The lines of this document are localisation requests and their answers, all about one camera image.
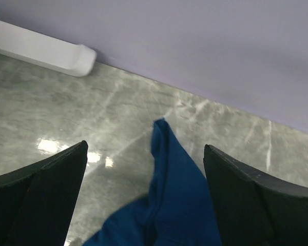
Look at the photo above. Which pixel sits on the white clothes rack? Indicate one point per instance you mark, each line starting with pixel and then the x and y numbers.
pixel 46 51

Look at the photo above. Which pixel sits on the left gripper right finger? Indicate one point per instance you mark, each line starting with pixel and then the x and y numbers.
pixel 253 207

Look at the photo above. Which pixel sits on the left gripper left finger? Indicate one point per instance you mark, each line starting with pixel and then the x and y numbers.
pixel 37 201

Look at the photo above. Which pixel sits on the blue t shirt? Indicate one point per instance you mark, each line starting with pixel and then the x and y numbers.
pixel 177 209

